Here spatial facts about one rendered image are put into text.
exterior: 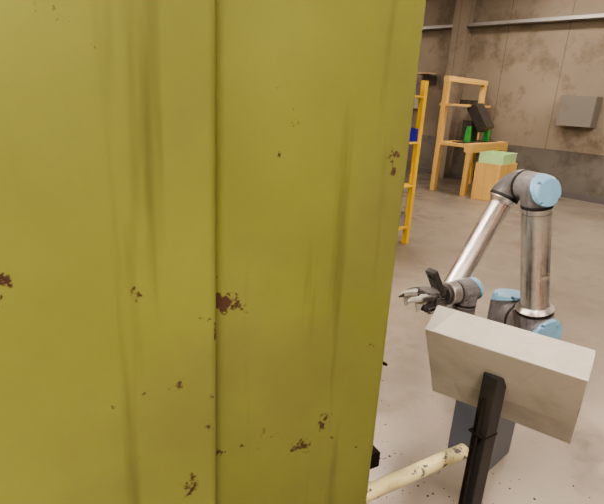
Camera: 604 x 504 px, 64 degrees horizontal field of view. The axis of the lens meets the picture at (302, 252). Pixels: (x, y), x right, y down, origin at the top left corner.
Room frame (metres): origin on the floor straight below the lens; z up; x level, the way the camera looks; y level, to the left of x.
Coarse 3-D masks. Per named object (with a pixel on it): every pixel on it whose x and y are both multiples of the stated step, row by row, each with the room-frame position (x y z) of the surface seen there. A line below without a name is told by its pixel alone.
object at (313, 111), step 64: (256, 0) 0.81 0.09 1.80; (320, 0) 0.87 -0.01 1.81; (384, 0) 0.93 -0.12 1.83; (256, 64) 0.81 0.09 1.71; (320, 64) 0.87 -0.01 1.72; (384, 64) 0.94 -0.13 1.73; (256, 128) 0.81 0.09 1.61; (320, 128) 0.88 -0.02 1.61; (384, 128) 0.95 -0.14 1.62; (256, 192) 0.81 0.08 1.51; (320, 192) 0.88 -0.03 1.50; (384, 192) 0.96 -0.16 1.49; (256, 256) 0.82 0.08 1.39; (320, 256) 0.89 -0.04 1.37; (384, 256) 0.97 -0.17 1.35; (256, 320) 0.82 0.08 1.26; (320, 320) 0.89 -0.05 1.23; (384, 320) 0.98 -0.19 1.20; (256, 384) 0.82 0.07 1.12; (320, 384) 0.90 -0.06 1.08; (256, 448) 0.82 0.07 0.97; (320, 448) 0.90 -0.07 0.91
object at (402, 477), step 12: (432, 456) 1.22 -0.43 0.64; (444, 456) 1.22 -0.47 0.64; (456, 456) 1.23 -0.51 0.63; (408, 468) 1.16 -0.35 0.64; (420, 468) 1.17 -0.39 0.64; (432, 468) 1.18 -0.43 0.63; (384, 480) 1.11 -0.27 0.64; (396, 480) 1.12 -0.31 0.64; (408, 480) 1.13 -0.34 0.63; (372, 492) 1.07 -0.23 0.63; (384, 492) 1.08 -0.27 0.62
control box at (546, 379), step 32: (448, 320) 1.04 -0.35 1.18; (480, 320) 1.02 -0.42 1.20; (448, 352) 1.03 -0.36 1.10; (480, 352) 0.97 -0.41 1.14; (512, 352) 0.93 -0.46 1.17; (544, 352) 0.91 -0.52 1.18; (576, 352) 0.90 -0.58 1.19; (448, 384) 1.09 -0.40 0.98; (480, 384) 1.02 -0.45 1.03; (512, 384) 0.96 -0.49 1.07; (544, 384) 0.91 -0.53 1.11; (576, 384) 0.86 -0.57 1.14; (512, 416) 1.02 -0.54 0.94; (544, 416) 0.95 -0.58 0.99; (576, 416) 0.90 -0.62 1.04
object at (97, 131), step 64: (0, 0) 0.55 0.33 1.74; (64, 0) 0.58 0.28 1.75; (128, 0) 0.62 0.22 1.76; (192, 0) 0.66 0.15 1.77; (0, 64) 0.55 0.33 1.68; (64, 64) 0.58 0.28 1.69; (128, 64) 0.62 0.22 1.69; (192, 64) 0.66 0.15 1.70; (0, 128) 0.55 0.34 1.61; (64, 128) 0.58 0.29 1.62; (128, 128) 0.62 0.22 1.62; (192, 128) 0.66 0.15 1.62; (0, 192) 0.54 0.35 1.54; (64, 192) 0.57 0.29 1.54; (128, 192) 0.61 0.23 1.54; (192, 192) 0.66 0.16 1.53; (0, 256) 0.54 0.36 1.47; (64, 256) 0.57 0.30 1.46; (128, 256) 0.61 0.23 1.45; (192, 256) 0.66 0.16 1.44; (0, 320) 0.53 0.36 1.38; (64, 320) 0.57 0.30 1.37; (128, 320) 0.61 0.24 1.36; (192, 320) 0.65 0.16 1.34; (0, 384) 0.53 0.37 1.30; (64, 384) 0.56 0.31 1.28; (128, 384) 0.60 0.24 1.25; (192, 384) 0.65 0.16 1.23; (0, 448) 0.52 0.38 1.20; (64, 448) 0.56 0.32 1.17; (128, 448) 0.60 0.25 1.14; (192, 448) 0.65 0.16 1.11
